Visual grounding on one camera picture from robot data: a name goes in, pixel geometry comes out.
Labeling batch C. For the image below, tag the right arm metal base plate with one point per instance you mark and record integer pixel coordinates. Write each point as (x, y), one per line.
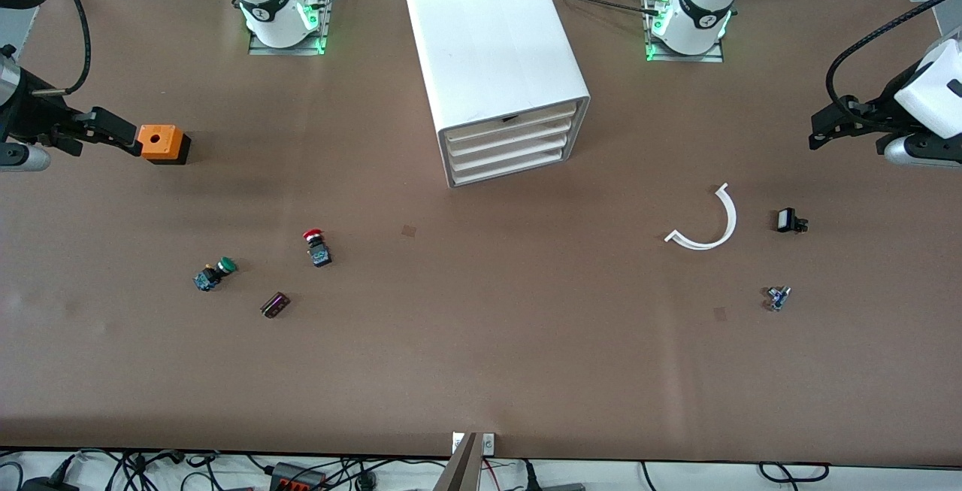
(325, 32)

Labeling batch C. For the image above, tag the white curved plastic strip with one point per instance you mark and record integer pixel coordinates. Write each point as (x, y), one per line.
(730, 220)

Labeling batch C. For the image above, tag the black power adapter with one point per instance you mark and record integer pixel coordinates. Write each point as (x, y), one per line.
(49, 485)

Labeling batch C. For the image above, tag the red push button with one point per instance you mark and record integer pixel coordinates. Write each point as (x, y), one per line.
(319, 252)

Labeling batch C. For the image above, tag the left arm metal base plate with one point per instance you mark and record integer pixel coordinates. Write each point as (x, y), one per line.
(684, 58)

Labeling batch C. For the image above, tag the black orange power strip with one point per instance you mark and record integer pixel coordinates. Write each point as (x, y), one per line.
(297, 477)

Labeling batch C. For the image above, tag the small black white switch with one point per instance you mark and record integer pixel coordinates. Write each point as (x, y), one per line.
(787, 220)

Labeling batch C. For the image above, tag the black plug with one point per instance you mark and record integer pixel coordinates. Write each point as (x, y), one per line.
(530, 476)

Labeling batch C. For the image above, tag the orange button box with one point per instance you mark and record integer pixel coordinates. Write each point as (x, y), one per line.
(158, 143)

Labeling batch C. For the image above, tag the green push button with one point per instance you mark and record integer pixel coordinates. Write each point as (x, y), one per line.
(209, 277)

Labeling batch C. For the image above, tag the white drawer cabinet housing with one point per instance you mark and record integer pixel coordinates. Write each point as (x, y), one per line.
(488, 32)

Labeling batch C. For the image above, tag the white plastic drawer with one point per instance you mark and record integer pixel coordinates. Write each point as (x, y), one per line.
(518, 165)
(518, 138)
(518, 153)

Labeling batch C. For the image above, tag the small purple black block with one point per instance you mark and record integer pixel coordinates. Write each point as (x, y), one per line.
(275, 305)

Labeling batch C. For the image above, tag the small blue electronic component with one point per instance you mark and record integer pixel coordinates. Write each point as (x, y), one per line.
(777, 298)

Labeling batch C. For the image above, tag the white drawer with black slot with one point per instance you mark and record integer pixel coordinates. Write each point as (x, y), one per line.
(481, 130)

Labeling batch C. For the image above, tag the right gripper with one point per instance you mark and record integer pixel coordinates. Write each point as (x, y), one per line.
(34, 111)

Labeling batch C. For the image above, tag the small white bracket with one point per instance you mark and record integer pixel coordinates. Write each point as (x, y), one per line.
(457, 442)
(488, 443)

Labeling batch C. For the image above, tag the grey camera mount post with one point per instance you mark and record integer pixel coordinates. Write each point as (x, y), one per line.
(460, 472)

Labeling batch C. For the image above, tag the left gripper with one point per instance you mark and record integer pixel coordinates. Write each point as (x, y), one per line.
(874, 109)

